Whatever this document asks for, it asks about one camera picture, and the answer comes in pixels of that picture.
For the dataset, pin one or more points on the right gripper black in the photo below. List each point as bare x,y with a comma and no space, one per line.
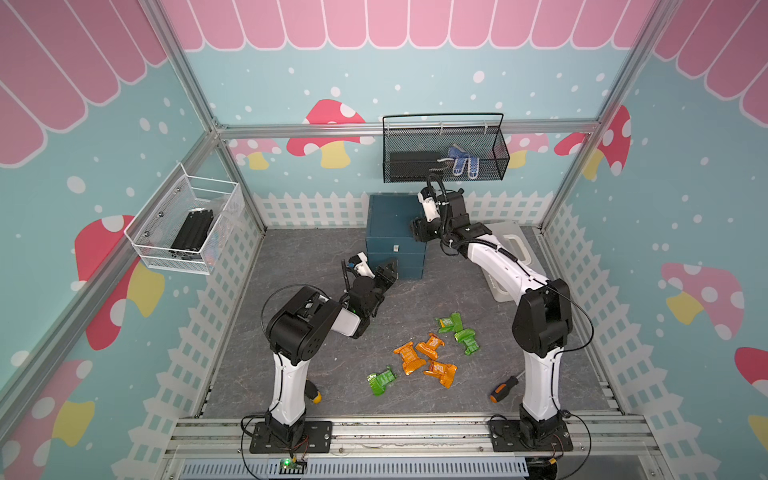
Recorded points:
419,229

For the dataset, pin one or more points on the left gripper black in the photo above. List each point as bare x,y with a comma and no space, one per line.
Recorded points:
384,273

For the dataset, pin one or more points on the dark teal drawer cabinet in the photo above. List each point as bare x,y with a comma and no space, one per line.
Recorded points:
388,234

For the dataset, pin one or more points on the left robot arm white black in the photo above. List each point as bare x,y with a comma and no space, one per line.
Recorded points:
296,332

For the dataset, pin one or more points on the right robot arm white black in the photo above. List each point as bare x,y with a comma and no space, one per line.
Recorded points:
543,319

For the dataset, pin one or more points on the black box in mesh basket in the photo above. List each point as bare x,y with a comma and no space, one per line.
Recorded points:
412,166

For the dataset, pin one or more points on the green cookie packet top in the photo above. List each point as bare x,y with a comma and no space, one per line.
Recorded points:
450,324

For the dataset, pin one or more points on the green cookie packet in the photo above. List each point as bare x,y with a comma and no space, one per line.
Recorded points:
379,382
467,338
450,324

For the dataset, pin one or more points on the blue white item in basket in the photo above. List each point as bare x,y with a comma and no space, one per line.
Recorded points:
460,162

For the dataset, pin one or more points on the orange cookie packet top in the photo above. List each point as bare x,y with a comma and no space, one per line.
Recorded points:
430,348

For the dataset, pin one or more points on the clear plastic storage box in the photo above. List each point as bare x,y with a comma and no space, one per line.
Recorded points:
512,236

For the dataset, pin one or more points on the green cookie packet right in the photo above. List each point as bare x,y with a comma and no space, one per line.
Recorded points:
467,338

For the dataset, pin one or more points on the green cookie packet bottom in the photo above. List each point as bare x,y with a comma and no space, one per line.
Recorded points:
379,382

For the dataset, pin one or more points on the orange cookie packet bottom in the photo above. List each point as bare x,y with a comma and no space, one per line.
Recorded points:
443,372

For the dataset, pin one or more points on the yellow black screwdriver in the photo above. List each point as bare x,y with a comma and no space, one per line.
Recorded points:
312,392

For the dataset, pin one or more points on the orange black screwdriver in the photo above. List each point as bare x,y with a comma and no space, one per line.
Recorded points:
503,389

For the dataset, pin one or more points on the black device in white basket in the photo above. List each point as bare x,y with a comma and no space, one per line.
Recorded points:
192,235

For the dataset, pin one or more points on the green lit circuit board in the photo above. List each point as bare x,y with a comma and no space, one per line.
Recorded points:
292,466

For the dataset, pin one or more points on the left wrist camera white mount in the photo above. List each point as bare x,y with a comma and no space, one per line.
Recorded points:
359,267

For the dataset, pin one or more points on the black wire mesh basket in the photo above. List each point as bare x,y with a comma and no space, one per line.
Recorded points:
479,133

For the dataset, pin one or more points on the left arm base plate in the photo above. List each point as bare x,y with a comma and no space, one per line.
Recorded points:
304,437

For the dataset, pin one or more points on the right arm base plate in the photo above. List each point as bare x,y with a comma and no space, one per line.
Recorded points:
512,435

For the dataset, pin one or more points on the white wire wall basket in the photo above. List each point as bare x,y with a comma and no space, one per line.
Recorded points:
152,232

